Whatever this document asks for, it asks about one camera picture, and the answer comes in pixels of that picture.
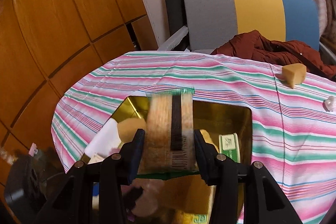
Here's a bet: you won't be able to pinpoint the green white small box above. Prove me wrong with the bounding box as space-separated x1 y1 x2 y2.
219 133 240 163

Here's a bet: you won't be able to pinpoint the white plastic ball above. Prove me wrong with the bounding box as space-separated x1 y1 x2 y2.
323 96 336 112

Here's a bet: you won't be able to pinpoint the white rectangular block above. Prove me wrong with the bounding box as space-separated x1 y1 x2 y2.
84 118 121 158

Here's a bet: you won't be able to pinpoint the tan tall sponge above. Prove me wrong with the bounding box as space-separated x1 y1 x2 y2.
117 118 146 143

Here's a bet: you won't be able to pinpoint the green edged snack packet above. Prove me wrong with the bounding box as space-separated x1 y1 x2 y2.
171 210 209 224

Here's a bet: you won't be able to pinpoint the yellow plush toy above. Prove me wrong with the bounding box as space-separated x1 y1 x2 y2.
200 129 219 156

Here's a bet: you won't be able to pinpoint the striped pink green tablecloth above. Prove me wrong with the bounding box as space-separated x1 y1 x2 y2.
51 51 335 223

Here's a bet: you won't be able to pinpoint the gold metal tin box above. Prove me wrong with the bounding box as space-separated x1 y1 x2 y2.
80 94 253 224

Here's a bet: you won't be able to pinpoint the dark red cloth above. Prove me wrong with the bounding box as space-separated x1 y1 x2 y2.
211 30 336 81

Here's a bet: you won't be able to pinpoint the wooden wardrobe panels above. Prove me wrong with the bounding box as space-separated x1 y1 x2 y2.
0 0 158 188

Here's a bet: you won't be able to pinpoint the grey yellow blue chair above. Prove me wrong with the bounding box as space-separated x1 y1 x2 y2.
158 0 335 63

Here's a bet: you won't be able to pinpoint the black foam roll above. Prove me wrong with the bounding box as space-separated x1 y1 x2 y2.
165 0 185 36

